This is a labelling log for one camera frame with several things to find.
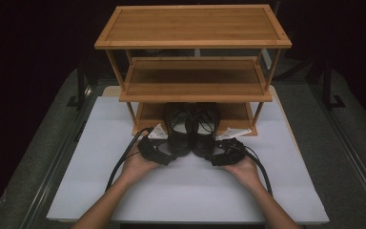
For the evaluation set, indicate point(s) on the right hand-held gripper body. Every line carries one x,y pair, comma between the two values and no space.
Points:
230,152

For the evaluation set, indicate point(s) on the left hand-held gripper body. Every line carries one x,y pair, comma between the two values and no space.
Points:
154,151

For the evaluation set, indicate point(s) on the black leather lace-up shoe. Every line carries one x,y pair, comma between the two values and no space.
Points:
179,140
206,143

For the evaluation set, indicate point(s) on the three-tier wooden shoe rack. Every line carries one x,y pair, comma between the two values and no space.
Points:
193,27

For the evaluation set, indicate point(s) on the person's left hand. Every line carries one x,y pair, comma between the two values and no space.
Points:
136,167

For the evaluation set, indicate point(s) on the person's right hand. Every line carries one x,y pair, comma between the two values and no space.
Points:
244,173

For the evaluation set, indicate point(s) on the white table cover sheet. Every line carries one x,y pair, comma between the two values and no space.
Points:
187,197

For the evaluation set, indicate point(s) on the black metal stand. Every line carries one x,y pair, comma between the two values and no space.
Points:
328,86
81,86

